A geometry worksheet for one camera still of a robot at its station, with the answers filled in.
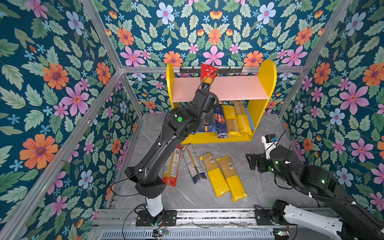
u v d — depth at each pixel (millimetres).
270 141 529
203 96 426
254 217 746
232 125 904
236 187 814
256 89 799
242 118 932
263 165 546
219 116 938
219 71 932
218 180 842
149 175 415
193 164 903
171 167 884
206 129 884
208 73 638
